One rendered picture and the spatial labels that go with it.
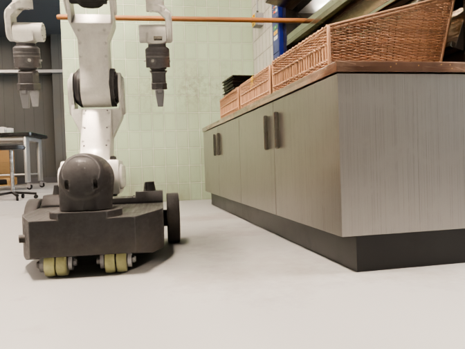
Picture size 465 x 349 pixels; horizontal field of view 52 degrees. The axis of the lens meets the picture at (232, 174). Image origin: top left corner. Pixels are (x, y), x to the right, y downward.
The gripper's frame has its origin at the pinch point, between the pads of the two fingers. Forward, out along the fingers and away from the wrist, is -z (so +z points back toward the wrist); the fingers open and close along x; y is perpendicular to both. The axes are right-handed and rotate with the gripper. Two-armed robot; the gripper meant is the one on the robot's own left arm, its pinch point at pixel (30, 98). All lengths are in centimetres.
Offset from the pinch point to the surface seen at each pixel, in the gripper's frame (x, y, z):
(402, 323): -100, -96, -38
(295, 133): -18, -93, -11
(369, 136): -52, -106, -8
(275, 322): -95, -73, -39
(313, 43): -17, -98, 19
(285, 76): 10, -95, 8
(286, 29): 163, -126, 41
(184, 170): 226, -53, -70
